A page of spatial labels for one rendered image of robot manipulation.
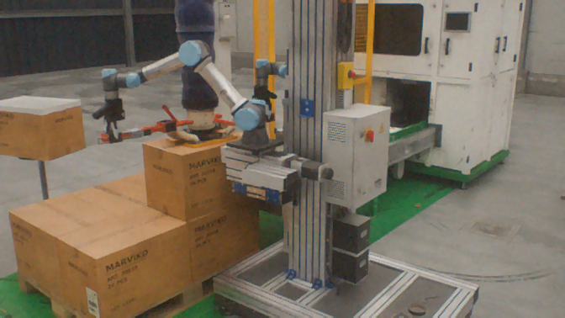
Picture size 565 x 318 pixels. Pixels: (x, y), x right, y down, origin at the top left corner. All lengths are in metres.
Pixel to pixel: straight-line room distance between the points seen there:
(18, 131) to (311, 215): 2.49
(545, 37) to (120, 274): 10.00
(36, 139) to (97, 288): 1.76
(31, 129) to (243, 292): 2.18
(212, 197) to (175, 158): 0.35
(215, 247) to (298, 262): 0.56
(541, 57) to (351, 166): 9.30
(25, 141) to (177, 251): 1.80
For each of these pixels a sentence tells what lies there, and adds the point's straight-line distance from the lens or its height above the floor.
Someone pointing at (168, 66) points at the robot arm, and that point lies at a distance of 2.86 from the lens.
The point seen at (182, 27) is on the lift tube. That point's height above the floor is 1.63.
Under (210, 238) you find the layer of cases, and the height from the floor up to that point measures 0.38.
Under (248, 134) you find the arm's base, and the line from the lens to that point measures 2.77.
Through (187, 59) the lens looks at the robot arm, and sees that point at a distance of 2.65.
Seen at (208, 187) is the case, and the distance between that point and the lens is 3.15.
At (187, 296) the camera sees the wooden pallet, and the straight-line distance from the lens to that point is 3.29.
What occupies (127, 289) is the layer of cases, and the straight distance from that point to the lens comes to 2.98.
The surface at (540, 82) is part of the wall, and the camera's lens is 11.57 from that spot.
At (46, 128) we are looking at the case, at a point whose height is 0.87.
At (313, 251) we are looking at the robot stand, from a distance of 2.99.
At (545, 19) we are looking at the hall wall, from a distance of 11.64.
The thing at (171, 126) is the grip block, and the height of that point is 1.07.
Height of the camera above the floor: 1.76
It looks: 17 degrees down
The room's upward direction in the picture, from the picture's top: straight up
